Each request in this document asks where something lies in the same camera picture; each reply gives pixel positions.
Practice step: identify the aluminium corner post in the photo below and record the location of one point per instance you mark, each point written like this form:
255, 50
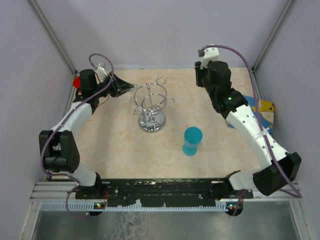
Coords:
286, 10
53, 36

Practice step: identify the blue cartoon cloth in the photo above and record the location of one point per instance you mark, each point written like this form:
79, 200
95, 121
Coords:
266, 112

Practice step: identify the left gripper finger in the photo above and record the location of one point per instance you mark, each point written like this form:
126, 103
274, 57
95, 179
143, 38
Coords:
120, 82
122, 91

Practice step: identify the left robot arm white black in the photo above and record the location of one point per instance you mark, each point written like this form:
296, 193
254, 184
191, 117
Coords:
59, 154

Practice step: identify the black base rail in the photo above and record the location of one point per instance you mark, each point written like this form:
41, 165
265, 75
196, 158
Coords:
159, 192

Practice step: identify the white cable duct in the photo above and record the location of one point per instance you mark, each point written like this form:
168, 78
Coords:
91, 206

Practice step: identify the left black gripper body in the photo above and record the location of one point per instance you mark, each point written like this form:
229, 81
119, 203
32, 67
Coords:
113, 84

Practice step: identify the right aluminium corner post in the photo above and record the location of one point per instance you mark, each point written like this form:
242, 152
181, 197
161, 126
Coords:
286, 10

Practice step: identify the chrome wire glass rack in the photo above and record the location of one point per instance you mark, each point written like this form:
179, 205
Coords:
151, 99

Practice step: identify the blue wine glass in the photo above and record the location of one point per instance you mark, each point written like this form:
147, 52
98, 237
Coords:
192, 138

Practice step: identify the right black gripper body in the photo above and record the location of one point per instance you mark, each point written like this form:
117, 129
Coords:
199, 75

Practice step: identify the left aluminium corner post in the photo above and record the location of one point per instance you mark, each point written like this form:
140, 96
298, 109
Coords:
53, 36

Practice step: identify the red wine glass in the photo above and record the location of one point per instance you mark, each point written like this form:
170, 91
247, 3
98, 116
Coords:
76, 82

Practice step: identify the aluminium frame rail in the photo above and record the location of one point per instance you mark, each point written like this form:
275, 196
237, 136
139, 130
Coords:
58, 190

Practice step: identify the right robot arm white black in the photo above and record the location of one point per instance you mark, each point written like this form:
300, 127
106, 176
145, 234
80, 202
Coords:
279, 168

